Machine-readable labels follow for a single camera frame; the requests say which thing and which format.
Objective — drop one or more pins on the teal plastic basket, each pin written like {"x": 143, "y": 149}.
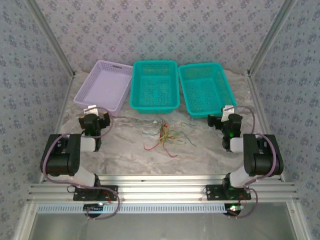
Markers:
{"x": 155, "y": 87}
{"x": 205, "y": 90}

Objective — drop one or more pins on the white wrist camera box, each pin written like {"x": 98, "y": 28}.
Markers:
{"x": 227, "y": 111}
{"x": 91, "y": 109}

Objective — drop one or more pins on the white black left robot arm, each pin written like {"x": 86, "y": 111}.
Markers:
{"x": 60, "y": 160}

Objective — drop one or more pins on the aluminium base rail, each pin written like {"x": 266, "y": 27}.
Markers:
{"x": 162, "y": 187}

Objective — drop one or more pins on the aluminium frame post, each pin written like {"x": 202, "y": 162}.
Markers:
{"x": 270, "y": 37}
{"x": 52, "y": 37}

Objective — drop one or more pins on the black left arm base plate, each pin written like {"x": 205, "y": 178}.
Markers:
{"x": 82, "y": 193}

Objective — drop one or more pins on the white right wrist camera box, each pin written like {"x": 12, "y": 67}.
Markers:
{"x": 227, "y": 111}

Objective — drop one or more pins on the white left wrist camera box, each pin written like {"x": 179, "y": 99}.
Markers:
{"x": 91, "y": 109}

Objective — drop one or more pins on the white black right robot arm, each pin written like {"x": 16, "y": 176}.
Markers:
{"x": 262, "y": 160}

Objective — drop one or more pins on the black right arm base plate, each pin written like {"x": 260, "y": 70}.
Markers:
{"x": 215, "y": 192}

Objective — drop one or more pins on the black controller board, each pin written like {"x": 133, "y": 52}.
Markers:
{"x": 233, "y": 209}
{"x": 92, "y": 207}

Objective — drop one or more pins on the lilac plastic basket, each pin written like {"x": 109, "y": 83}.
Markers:
{"x": 105, "y": 87}

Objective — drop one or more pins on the aluminium side rail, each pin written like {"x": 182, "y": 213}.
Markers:
{"x": 65, "y": 100}
{"x": 257, "y": 100}

